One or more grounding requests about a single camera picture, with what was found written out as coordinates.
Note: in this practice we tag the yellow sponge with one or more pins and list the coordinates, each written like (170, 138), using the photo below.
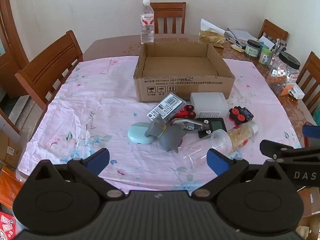
(237, 48)

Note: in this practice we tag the white plastic box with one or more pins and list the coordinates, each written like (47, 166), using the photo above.
(207, 102)

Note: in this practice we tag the white meter in clear pack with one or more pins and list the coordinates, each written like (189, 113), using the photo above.
(165, 107)

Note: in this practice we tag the jar of golden flakes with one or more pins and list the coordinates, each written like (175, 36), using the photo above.
(240, 136)

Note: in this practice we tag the white crumpled paper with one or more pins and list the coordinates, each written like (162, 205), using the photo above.
(207, 25)

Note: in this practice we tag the small jar with green lid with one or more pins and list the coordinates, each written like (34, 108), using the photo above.
(265, 57)

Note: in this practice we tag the pen holder with pens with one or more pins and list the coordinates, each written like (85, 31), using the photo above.
(278, 50)

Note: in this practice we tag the golden foil bag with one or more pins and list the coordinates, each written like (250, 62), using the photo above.
(211, 38)

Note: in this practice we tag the cardboard box on floor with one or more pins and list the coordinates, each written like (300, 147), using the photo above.
(8, 147)

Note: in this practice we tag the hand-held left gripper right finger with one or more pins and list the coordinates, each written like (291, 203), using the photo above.
(217, 162)

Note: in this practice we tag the black toy with red knobs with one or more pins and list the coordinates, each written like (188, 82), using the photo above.
(243, 112)

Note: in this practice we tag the green jar with black lid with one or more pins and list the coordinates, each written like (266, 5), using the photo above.
(252, 50)

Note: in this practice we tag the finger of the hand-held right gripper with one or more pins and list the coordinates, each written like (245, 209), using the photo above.
(311, 131)
(272, 148)

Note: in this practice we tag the teal round case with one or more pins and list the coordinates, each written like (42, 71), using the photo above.
(137, 135)

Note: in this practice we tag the wooden chair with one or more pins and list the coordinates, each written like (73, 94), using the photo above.
(50, 60)
(167, 6)
(312, 65)
(272, 28)

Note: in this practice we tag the stack of papers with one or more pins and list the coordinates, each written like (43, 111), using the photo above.
(241, 33)

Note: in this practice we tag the orange box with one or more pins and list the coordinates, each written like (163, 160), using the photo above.
(287, 90)

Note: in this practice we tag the pink floral tablecloth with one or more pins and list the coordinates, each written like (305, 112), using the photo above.
(100, 92)

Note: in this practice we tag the clear plastic water bottle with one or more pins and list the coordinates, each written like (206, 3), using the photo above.
(147, 30)

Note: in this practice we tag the black glossy oval device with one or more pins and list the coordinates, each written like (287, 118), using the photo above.
(190, 125)

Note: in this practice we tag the brown cardboard box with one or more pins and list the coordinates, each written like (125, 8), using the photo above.
(160, 90)

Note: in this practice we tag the red toy vehicle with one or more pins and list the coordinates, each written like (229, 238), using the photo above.
(183, 111)

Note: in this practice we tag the grey shark plush toy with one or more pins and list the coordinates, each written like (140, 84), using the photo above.
(170, 140)

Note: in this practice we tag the large clear jar black lid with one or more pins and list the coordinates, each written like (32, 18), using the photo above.
(285, 70)

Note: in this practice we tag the white envelope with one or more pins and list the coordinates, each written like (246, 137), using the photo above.
(266, 41)

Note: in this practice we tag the red printed packet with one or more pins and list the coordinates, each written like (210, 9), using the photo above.
(6, 226)

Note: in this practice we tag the orange bag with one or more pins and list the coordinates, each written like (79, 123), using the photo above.
(10, 187)

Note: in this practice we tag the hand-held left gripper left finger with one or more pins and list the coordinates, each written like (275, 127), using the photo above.
(98, 158)

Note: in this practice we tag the black digital scale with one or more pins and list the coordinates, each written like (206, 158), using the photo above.
(215, 125)

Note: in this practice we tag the small white box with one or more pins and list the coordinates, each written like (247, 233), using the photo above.
(297, 91)

